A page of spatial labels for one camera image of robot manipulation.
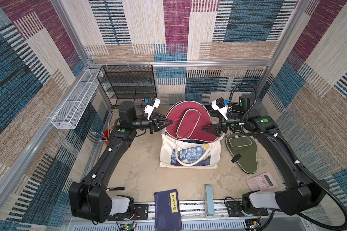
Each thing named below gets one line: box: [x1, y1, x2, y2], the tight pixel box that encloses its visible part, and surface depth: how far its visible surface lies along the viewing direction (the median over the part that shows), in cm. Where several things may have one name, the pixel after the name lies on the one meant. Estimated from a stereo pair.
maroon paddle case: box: [165, 100, 219, 142], surface depth 64 cm
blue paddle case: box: [182, 139, 208, 144], surface depth 72 cm
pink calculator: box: [245, 171, 279, 192], surface depth 83 cm
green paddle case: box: [225, 132, 258, 174], surface depth 94 cm
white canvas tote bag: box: [159, 133, 226, 169], surface depth 78 cm
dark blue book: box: [154, 188, 183, 231], surface depth 74 cm
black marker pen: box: [106, 186, 125, 192], surface depth 81 cm
